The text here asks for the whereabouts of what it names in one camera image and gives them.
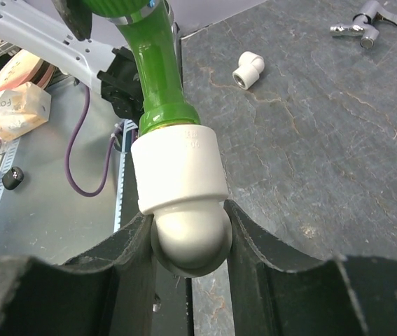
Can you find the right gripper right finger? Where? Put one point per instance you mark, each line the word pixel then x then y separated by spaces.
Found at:
pixel 278 290

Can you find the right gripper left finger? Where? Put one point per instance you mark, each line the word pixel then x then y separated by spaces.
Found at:
pixel 107 290

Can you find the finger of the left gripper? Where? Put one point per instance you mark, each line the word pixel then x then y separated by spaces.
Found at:
pixel 76 16

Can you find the green water faucet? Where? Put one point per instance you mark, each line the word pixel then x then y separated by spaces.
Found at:
pixel 147 29

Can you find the white elbow fitting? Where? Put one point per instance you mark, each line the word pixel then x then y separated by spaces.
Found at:
pixel 181 184

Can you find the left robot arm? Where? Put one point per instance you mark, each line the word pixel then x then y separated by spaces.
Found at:
pixel 109 72

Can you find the white elbow fitting left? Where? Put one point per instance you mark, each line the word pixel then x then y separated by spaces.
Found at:
pixel 250 67

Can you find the crumpled paper bag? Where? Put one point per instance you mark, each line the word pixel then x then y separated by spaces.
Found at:
pixel 22 109

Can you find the small black knob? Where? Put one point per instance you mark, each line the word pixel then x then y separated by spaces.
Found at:
pixel 13 178

